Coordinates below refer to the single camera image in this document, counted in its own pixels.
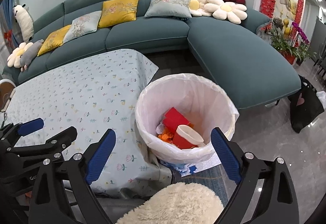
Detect light grey cushion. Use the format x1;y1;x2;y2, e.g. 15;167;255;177
63;11;102;43
144;0;192;18

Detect red white paper cup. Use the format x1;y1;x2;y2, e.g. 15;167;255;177
172;124;205;149

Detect light grey cushion centre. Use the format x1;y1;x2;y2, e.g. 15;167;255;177
63;11;102;43

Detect light grey cushion right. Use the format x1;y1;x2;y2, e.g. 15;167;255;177
144;0;192;18

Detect black bag on floor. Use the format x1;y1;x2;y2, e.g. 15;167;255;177
288;76;324;133

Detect potted flowers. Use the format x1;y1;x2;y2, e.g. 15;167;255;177
265;17;316;65

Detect grey plush toy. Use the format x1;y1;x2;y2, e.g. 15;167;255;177
20;39;44;71

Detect daisy flower pillow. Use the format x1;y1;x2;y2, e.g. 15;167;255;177
7;42;33;68
173;0;217;18

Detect dark green sectional sofa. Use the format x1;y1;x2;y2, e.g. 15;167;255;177
3;0;301;109

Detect brown round stool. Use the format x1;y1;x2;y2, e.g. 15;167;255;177
0;79;16;112

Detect yellow cushion centre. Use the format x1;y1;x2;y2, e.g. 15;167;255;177
98;0;139;28

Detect floral light blue tablecloth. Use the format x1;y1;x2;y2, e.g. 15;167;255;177
4;49;172;197

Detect yellow cushion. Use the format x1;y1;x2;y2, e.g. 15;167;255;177
37;24;71;57
98;0;139;28

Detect daisy flower pillow left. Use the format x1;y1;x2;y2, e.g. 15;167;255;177
7;42;33;68

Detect red paper box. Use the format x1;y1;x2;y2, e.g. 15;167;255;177
162;108;192;133

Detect yellow cushion left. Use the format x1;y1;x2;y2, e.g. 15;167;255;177
37;24;71;57

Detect daisy flower pillow right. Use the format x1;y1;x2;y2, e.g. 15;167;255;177
173;0;217;18

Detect white plush toy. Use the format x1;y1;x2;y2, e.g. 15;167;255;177
13;5;34;42

